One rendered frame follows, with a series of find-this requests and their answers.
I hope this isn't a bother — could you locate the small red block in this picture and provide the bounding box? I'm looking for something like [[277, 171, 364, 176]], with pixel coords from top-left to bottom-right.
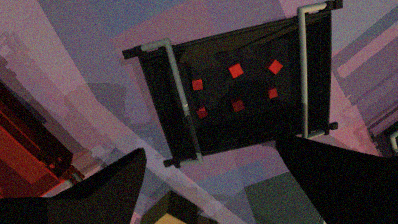
[[227, 63, 244, 78], [265, 86, 278, 99], [196, 105, 208, 119], [230, 97, 245, 113], [265, 59, 283, 75], [192, 78, 203, 91]]

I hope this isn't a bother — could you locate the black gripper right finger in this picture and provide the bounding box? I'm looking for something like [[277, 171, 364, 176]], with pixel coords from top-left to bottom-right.
[[275, 133, 398, 224]]

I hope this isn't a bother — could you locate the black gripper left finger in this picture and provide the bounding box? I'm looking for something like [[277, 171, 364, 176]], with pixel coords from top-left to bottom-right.
[[0, 148, 147, 224]]

